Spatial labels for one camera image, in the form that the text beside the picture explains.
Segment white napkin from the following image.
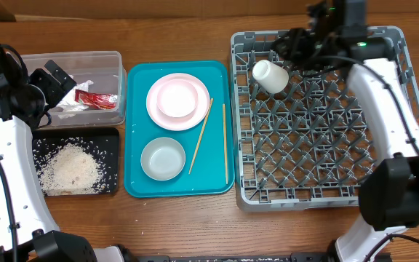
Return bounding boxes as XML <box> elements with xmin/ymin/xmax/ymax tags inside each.
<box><xmin>57</xmin><ymin>80</ymin><xmax>94</xmax><ymax>112</ymax></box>

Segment white paper cup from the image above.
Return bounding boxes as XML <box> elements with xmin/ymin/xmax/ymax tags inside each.
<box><xmin>252</xmin><ymin>60</ymin><xmax>290</xmax><ymax>94</ymax></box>

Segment red snack wrapper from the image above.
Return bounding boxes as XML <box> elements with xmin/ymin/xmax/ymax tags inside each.
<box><xmin>75</xmin><ymin>90</ymin><xmax>117</xmax><ymax>110</ymax></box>

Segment pile of white rice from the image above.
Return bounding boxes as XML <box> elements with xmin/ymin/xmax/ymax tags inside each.
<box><xmin>34</xmin><ymin>136</ymin><xmax>119</xmax><ymax>196</ymax></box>

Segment grey small bowl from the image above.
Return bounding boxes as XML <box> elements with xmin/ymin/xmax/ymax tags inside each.
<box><xmin>140</xmin><ymin>137</ymin><xmax>186</xmax><ymax>181</ymax></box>

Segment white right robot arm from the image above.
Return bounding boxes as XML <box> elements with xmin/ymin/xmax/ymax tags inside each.
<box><xmin>272</xmin><ymin>1</ymin><xmax>419</xmax><ymax>261</ymax></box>

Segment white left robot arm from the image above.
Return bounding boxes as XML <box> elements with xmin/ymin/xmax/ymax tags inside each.
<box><xmin>0</xmin><ymin>44</ymin><xmax>135</xmax><ymax>261</ymax></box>

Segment clear plastic waste bin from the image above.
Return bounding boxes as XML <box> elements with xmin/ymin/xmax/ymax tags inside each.
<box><xmin>22</xmin><ymin>51</ymin><xmax>127</xmax><ymax>130</ymax></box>

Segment black rectangular tray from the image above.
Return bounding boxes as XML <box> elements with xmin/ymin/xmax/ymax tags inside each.
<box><xmin>31</xmin><ymin>127</ymin><xmax>121</xmax><ymax>197</ymax></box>

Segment grey plastic dish rack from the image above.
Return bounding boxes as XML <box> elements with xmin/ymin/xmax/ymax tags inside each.
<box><xmin>228</xmin><ymin>25</ymin><xmax>419</xmax><ymax>213</ymax></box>

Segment right wooden chopstick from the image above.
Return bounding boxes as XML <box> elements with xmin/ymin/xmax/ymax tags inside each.
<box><xmin>222</xmin><ymin>103</ymin><xmax>228</xmax><ymax>185</ymax></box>

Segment wooden chopstick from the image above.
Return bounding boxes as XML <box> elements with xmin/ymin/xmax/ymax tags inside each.
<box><xmin>188</xmin><ymin>98</ymin><xmax>214</xmax><ymax>175</ymax></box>
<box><xmin>222</xmin><ymin>103</ymin><xmax>228</xmax><ymax>185</ymax></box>

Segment left wooden chopstick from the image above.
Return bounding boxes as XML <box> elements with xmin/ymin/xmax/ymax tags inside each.
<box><xmin>188</xmin><ymin>98</ymin><xmax>214</xmax><ymax>175</ymax></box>

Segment pink bowl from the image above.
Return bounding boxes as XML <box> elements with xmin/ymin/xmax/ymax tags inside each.
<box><xmin>157</xmin><ymin>79</ymin><xmax>198</xmax><ymax>118</ymax></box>

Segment pink plate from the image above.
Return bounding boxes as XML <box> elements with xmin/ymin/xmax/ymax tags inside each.
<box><xmin>146</xmin><ymin>73</ymin><xmax>210</xmax><ymax>131</ymax></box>

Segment teal plastic tray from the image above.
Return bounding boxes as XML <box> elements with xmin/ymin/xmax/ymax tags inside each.
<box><xmin>124</xmin><ymin>60</ymin><xmax>235</xmax><ymax>198</ymax></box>

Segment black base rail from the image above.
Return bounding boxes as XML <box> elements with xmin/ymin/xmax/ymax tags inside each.
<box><xmin>135</xmin><ymin>252</ymin><xmax>338</xmax><ymax>262</ymax></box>

